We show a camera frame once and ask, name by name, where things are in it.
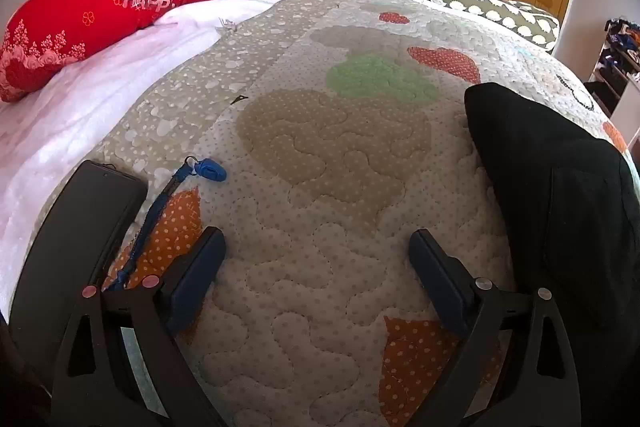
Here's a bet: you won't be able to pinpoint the black pants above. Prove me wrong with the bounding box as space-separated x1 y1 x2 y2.
464 82 640 408

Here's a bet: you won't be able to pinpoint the patchwork quilt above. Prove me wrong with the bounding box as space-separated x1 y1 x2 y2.
10 0 640 427

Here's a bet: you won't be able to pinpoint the cluttered white shelf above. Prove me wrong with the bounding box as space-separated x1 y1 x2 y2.
582 19 640 118

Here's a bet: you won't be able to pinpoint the black smartphone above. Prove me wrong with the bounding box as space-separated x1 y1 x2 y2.
7 159 149 358

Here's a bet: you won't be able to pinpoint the blue lanyard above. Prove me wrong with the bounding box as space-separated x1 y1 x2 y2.
102 155 228 293

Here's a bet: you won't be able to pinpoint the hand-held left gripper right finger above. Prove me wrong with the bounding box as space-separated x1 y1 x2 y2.
407 229 596 427

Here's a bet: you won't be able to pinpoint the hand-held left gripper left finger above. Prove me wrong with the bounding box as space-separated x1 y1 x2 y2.
50 226 236 427

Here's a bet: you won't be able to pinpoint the white bed sheet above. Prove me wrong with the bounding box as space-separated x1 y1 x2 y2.
0 0 321 308

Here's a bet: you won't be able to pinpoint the green pillow with white clouds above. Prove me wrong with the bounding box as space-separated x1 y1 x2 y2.
410 0 561 52

